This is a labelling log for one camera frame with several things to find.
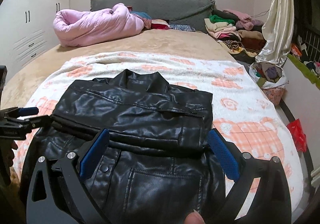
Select black leather jacket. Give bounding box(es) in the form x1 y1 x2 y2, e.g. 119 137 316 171
19 70 225 223

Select basket of clothes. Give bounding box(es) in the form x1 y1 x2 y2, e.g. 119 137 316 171
249 62 289 106

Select pile of folded clothes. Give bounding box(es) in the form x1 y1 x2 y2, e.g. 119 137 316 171
204 9 266 64

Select person's left hand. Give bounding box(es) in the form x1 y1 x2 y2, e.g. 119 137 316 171
1 139 18 186

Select person's right hand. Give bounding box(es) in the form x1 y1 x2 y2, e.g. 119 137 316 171
184 210 205 224

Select red plastic bag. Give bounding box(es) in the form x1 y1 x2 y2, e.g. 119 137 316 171
287 119 307 152

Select white peach patterned blanket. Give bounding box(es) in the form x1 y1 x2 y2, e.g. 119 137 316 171
28 51 303 212

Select white wardrobe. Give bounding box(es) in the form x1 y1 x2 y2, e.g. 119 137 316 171
1 0 69 79

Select pink quilted duvet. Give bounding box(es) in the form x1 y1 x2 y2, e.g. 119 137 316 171
53 3 152 47

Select cream satin curtain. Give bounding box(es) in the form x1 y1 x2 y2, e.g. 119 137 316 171
256 0 295 67

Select beige bed sheet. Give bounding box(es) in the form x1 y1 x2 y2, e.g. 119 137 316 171
1 30 235 108

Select grey headboard cushion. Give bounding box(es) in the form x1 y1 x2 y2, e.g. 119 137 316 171
91 0 215 32

